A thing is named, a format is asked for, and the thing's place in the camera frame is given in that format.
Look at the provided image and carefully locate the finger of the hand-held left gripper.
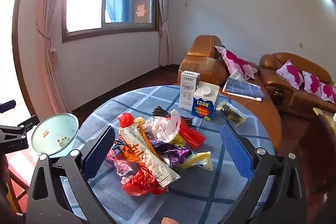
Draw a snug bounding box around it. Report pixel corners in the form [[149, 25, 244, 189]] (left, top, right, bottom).
[[0, 115, 36, 155], [0, 100, 16, 113]]

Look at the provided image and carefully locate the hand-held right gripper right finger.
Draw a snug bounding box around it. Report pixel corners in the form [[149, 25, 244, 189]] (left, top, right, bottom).
[[220, 124, 308, 224]]

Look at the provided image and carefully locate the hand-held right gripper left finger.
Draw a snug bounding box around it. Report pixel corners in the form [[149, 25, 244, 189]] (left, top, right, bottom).
[[26, 125, 117, 224]]

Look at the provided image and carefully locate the light blue cartoon basin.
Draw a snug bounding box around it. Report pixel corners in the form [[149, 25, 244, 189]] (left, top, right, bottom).
[[31, 113, 79, 159]]

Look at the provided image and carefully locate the red plastic bag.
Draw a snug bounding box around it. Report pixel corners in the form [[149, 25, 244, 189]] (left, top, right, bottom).
[[118, 112, 136, 133]]

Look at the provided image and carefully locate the cream long sachet wrapper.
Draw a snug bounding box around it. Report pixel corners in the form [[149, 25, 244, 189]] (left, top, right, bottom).
[[119, 125, 181, 188]]

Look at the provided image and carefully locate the purple foil wrapper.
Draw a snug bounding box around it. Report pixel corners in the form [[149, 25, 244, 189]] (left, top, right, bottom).
[[148, 136, 193, 167]]

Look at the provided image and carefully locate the clear plastic bag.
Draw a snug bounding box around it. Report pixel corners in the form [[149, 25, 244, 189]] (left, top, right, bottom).
[[144, 109, 182, 143]]

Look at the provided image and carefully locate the black ribbed sheet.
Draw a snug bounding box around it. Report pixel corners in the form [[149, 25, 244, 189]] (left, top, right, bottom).
[[152, 106, 194, 127]]

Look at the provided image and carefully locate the orange snack wrapper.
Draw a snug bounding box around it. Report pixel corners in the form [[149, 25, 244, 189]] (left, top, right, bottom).
[[112, 124, 158, 163]]

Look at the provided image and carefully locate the pink silver foil wrapper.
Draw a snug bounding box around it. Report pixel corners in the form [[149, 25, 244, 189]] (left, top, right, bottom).
[[106, 148, 137, 184]]

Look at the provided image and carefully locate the clear seaweed snack packet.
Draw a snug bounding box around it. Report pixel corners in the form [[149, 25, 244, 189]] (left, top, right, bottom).
[[216, 100, 247, 127]]

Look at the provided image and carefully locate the red ribbed sheet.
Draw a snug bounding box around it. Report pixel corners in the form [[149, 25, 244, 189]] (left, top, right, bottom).
[[178, 118, 206, 149]]

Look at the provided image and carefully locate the wooden chair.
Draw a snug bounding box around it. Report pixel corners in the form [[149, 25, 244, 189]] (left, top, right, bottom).
[[5, 156, 30, 214]]

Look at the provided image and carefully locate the red crinkled wrapper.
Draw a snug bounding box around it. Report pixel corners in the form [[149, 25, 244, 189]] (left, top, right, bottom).
[[122, 168, 169, 197]]

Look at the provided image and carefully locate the blue and white carton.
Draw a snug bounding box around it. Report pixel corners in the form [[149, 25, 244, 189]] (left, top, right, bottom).
[[191, 81, 220, 121]]

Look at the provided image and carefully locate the blue plaid folded cloth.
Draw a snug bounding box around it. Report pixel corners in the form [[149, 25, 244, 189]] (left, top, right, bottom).
[[223, 69, 264, 102]]

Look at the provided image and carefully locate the blue plaid tablecloth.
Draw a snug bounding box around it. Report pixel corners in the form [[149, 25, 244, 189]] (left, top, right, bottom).
[[60, 85, 276, 224]]

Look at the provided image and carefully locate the white milk carton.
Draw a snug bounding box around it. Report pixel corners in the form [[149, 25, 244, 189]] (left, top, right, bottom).
[[179, 70, 200, 111]]

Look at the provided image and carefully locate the wooden coffee table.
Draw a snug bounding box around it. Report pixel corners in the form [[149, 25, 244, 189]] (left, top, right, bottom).
[[299, 107, 336, 214]]

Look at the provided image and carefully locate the orange leather sofa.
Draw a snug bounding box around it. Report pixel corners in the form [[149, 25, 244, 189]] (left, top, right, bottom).
[[259, 52, 336, 120]]

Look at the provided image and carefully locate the pink floral white pillow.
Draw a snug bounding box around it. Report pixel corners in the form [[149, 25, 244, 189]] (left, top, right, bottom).
[[276, 60, 305, 89], [319, 82, 336, 104], [302, 71, 324, 95], [215, 46, 258, 80]]

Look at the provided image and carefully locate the pink curtain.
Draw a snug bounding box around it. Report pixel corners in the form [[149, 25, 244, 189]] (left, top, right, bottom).
[[157, 0, 173, 66], [36, 0, 77, 112]]

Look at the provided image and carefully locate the orange leather armchair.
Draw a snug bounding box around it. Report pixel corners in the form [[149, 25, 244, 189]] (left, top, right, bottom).
[[178, 35, 283, 151]]

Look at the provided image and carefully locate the wooden door frame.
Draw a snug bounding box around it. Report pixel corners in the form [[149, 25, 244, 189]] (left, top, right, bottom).
[[12, 0, 40, 116]]

